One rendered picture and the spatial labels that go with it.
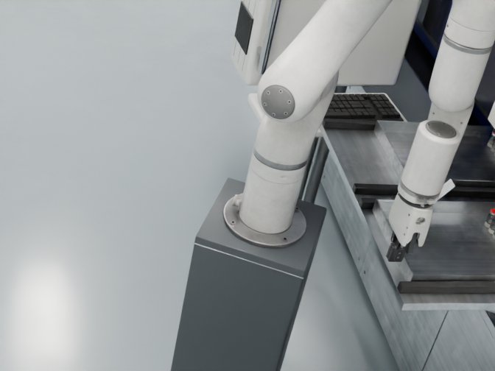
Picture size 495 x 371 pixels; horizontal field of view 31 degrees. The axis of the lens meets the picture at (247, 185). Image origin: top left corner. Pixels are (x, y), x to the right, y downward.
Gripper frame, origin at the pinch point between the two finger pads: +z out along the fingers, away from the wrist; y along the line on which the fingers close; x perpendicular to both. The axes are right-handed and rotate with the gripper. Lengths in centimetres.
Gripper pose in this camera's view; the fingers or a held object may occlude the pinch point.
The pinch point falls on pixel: (395, 252)
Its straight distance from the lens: 194.4
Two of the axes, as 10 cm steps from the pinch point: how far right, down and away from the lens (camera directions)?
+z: -1.8, 8.0, 5.8
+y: -1.9, -6.0, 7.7
